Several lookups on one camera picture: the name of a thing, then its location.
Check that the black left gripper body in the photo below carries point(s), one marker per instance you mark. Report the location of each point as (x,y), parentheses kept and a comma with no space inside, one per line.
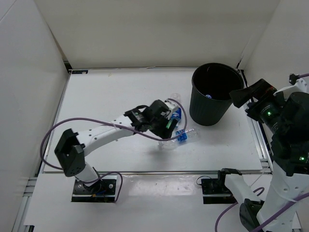
(154,121)

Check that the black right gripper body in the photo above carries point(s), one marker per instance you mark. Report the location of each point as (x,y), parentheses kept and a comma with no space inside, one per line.
(266,108)

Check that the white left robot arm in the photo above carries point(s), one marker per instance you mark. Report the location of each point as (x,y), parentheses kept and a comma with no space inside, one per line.
(73,147)

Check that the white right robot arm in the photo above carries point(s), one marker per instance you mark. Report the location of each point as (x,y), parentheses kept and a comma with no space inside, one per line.
(286,113)

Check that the dark green ribbed bin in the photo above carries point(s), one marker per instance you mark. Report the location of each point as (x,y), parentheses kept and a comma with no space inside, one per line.
(217,80)

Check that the clear Aquafina water bottle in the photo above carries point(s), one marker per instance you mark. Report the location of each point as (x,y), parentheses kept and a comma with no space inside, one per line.
(182,137)

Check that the blue label Pocari bottle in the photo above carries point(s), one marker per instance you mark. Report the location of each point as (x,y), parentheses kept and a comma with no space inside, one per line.
(177,115)

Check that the aluminium table edge rail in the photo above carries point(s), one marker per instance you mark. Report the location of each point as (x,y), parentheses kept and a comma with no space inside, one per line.
(258,137)

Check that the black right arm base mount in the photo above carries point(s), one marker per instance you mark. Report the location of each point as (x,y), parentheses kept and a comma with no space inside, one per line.
(214,190)

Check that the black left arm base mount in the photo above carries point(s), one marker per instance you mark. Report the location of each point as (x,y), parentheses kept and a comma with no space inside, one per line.
(103,192)

